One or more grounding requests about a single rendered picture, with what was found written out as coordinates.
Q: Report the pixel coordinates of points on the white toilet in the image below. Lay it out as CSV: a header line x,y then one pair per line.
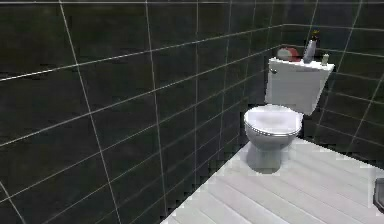
x,y
293,86

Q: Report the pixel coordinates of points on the dark grey bin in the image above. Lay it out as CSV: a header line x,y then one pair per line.
x,y
379,195

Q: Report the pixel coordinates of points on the red and white round object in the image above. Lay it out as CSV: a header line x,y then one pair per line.
x,y
288,54

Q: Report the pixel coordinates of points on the small pale green candle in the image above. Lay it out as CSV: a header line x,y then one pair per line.
x,y
325,59

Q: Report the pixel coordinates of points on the grey spray bottle black top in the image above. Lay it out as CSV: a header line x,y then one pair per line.
x,y
310,51

